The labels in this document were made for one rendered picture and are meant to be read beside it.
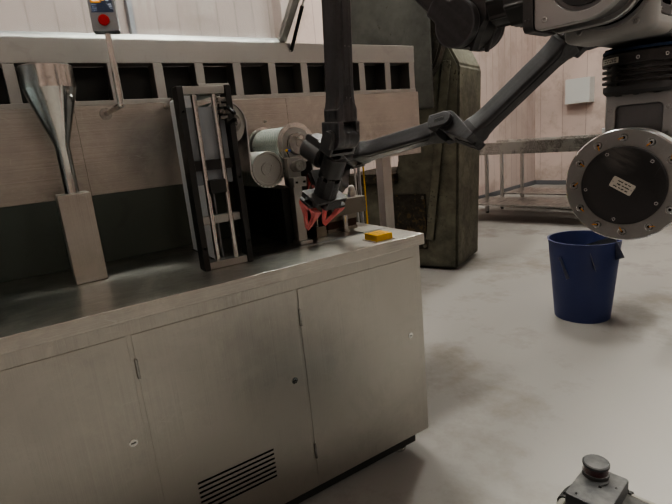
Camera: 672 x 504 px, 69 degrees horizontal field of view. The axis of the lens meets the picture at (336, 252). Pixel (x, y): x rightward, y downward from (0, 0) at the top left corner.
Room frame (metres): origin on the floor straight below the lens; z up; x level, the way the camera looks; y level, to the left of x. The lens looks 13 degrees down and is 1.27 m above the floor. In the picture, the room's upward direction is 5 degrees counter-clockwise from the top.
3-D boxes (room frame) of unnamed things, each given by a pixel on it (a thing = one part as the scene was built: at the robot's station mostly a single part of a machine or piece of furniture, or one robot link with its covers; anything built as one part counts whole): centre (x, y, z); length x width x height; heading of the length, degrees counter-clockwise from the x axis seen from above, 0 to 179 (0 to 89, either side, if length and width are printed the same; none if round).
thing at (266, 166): (1.81, 0.27, 1.18); 0.26 x 0.12 x 0.12; 32
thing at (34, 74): (1.48, 0.77, 1.50); 0.14 x 0.14 x 0.06
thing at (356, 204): (2.01, 0.04, 1.00); 0.40 x 0.16 x 0.06; 32
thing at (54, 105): (1.48, 0.77, 1.19); 0.14 x 0.14 x 0.57
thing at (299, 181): (1.72, 0.11, 1.05); 0.06 x 0.05 x 0.31; 32
